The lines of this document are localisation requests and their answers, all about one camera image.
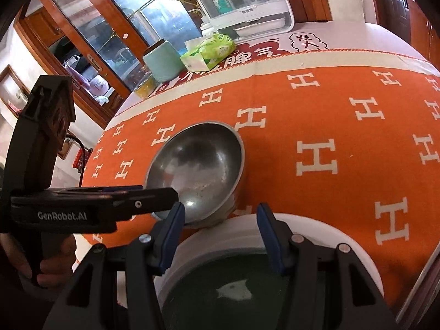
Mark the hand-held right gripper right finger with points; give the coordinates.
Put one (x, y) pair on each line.
(271, 237)

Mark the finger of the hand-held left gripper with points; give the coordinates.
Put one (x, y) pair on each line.
(151, 201)
(123, 188)

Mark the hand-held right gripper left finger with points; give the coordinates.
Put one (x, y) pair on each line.
(172, 237)

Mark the white plate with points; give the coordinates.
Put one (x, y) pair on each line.
(223, 237)

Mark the small steel bowl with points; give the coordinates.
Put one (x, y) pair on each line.
(199, 168)

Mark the green plate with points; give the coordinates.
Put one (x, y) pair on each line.
(223, 299)

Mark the person's left hand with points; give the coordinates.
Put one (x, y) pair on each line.
(20, 257)

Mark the red crate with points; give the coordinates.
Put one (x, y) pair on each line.
(81, 161)

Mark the glass jar yellow contents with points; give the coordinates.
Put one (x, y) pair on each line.
(145, 87)

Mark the orange printed tablecloth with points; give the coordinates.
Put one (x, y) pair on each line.
(326, 117)

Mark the mint green canister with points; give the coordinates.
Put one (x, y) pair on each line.
(164, 62)

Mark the glass door cabinet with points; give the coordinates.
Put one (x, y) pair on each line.
(103, 34)

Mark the green tissue pack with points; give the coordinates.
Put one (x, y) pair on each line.
(209, 51)

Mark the white storage box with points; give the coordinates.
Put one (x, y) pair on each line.
(261, 17)

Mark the dark wooden door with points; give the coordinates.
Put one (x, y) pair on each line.
(393, 7)

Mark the wooden wall cabinets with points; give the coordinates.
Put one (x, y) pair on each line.
(428, 24)

